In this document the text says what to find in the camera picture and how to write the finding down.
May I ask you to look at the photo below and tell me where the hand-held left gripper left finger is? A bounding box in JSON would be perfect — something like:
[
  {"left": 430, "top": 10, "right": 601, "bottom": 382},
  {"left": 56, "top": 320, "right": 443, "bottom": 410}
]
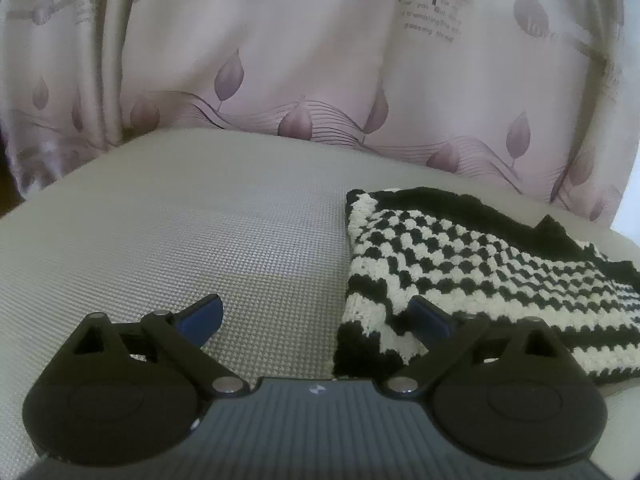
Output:
[{"left": 70, "top": 292, "right": 251, "bottom": 401}]

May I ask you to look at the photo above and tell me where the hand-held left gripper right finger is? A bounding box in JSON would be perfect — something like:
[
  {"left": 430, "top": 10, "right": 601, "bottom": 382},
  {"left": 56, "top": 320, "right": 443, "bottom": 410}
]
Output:
[{"left": 382, "top": 295, "right": 577, "bottom": 401}]

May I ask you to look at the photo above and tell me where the black white striped knit sweater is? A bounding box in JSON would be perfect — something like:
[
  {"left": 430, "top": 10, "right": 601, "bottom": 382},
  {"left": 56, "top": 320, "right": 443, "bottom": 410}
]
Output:
[{"left": 332, "top": 186, "right": 640, "bottom": 387}]

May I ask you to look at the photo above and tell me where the grey woven table mat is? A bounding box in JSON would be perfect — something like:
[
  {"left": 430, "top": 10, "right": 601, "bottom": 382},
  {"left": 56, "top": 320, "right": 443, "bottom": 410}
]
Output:
[{"left": 0, "top": 127, "right": 640, "bottom": 480}]

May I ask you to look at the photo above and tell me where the pink leaf print curtain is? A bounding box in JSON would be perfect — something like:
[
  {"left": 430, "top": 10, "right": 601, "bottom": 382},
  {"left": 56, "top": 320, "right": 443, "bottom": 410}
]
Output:
[{"left": 0, "top": 0, "right": 640, "bottom": 226}]

